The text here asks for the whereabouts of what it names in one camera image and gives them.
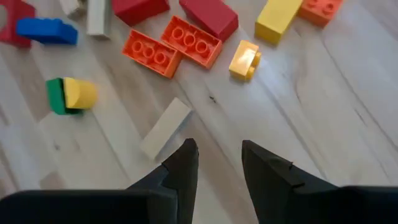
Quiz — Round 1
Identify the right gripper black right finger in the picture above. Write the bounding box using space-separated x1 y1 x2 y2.
241 139 338 224

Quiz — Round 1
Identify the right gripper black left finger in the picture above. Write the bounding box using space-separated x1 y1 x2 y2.
127 138 200 224

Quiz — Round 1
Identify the light wooden plank block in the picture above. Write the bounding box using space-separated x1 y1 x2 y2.
58 0 86 18
86 0 113 40
139 97 193 160

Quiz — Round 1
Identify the small yellow toy brick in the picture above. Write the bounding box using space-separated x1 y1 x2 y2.
228 39 262 82

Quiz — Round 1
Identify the big orange toy brick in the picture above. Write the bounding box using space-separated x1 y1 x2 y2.
121 29 183 79
160 15 223 70

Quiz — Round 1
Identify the yellow half-round block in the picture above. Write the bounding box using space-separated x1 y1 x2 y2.
63 77 99 110

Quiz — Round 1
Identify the green toy brick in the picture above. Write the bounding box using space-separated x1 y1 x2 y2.
45 77 85 116

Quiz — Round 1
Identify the big yellow rectangular block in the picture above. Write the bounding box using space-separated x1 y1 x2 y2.
254 0 304 46

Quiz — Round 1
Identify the red rectangular block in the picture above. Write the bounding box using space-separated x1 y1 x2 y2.
178 0 239 43
111 0 171 27

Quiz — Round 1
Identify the small orange toy brick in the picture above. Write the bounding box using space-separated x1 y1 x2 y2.
297 0 344 27

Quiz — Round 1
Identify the blue toy brick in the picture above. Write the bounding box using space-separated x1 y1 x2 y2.
16 17 78 45

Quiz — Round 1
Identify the red block with cutout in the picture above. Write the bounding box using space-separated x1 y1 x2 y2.
0 0 37 49

